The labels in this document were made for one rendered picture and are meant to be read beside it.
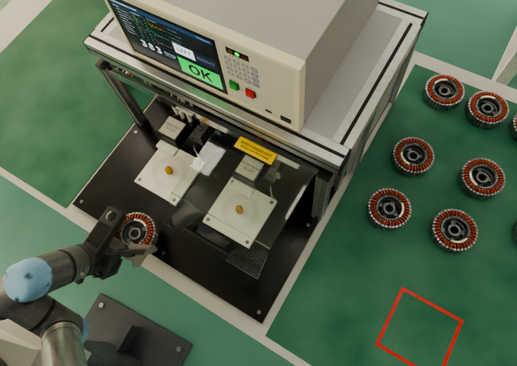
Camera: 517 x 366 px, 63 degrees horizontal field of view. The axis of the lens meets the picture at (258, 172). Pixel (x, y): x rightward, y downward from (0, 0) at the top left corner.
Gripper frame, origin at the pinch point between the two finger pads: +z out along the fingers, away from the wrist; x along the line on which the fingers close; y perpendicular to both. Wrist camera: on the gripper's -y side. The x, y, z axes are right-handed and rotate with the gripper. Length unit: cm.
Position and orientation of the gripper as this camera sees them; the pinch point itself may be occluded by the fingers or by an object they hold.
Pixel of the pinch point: (137, 234)
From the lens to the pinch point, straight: 114.6
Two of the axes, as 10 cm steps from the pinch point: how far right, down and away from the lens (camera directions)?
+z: 3.3, -0.7, 9.4
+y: -4.0, 8.9, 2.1
